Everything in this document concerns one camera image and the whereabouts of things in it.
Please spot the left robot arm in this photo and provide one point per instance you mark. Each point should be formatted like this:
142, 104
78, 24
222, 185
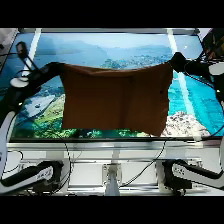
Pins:
13, 100

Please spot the silver frame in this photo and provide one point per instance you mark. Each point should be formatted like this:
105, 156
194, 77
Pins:
113, 145

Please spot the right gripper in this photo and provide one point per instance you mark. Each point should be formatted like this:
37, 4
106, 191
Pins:
178, 62

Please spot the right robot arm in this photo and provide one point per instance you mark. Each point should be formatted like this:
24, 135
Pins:
200, 175

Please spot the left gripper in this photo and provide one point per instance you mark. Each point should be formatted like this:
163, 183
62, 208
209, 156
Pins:
55, 69

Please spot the brown garment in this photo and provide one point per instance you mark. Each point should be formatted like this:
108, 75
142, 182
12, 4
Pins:
115, 100

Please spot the heap of clothes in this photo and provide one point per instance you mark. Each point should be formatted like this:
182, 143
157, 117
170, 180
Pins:
215, 43

